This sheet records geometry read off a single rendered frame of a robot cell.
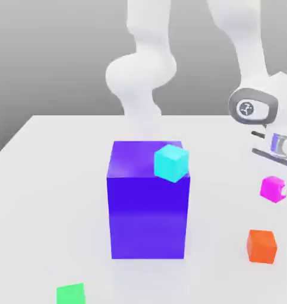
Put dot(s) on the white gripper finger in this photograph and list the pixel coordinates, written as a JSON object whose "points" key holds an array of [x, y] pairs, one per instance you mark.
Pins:
{"points": [[284, 190]]}

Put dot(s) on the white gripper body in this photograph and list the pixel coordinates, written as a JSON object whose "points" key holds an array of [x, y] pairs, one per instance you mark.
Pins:
{"points": [[272, 158]]}

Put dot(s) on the small magenta cube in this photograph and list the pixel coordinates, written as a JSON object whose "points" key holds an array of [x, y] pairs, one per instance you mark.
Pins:
{"points": [[269, 190]]}

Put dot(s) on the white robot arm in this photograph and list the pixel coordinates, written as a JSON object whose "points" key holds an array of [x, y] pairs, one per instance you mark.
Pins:
{"points": [[143, 71]]}

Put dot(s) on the small orange cube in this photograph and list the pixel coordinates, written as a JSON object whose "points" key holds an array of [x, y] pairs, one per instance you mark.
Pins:
{"points": [[261, 247]]}

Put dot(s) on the small cyan cube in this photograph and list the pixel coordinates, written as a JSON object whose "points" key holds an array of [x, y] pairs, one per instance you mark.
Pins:
{"points": [[170, 163]]}

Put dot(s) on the small green cube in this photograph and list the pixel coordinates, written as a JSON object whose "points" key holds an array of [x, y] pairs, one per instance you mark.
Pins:
{"points": [[70, 294]]}

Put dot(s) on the large purple box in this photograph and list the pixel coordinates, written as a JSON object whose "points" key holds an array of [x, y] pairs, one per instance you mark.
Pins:
{"points": [[148, 218]]}

